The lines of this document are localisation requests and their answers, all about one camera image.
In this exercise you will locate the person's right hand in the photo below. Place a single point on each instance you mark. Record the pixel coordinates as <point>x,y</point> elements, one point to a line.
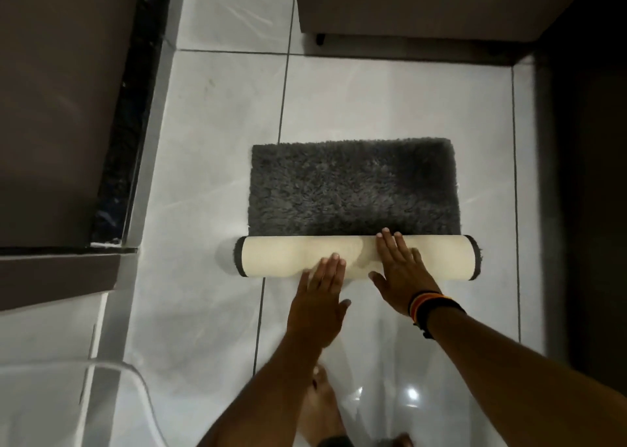
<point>404,280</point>

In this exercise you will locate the person's left hand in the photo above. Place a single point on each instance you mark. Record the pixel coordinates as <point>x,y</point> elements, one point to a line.
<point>316,309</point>

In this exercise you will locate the person's right thumb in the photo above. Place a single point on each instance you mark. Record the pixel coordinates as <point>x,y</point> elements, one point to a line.
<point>378,281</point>

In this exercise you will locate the person's left thumb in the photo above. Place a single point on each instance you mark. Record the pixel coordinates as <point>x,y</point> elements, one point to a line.
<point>344,308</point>

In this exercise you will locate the person's left middle finger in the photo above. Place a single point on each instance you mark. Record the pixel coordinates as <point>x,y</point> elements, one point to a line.
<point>329,271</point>

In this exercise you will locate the person's left little finger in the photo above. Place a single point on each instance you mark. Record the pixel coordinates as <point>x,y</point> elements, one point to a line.
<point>303,282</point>

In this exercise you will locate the person's right middle finger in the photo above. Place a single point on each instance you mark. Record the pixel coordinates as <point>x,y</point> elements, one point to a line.
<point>399,248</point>

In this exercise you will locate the grey shaggy bath mat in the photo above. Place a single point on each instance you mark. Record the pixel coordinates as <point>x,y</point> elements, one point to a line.
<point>352,192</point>

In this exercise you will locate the person's left forearm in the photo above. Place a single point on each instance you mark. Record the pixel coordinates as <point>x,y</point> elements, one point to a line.
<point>274,392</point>

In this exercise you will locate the person's right forearm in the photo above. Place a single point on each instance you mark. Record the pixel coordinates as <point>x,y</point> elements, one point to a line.
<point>514,378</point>

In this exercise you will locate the black wristband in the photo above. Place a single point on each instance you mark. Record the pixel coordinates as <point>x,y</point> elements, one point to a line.
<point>438,309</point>

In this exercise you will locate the person's left foot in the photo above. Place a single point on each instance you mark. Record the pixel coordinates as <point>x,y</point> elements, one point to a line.
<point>321,412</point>

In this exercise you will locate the person's foot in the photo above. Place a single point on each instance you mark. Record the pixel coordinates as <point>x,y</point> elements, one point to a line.
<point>400,440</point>
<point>321,412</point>

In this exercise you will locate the person's right foot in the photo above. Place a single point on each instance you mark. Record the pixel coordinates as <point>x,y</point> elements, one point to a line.
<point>400,440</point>

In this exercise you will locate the black cabinet foot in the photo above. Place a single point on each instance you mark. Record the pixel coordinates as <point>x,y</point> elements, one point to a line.
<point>321,39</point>

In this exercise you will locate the black marble threshold strip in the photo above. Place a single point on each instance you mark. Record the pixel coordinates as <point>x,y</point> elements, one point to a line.
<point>132,118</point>

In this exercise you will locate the brown cabinet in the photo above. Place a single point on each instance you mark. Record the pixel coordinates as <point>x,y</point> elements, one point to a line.
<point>441,0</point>

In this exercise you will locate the brown door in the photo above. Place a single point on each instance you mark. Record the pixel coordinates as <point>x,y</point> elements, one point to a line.
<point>59,108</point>

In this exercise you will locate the brown door frame panel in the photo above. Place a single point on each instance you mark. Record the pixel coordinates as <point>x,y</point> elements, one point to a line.
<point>54,280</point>

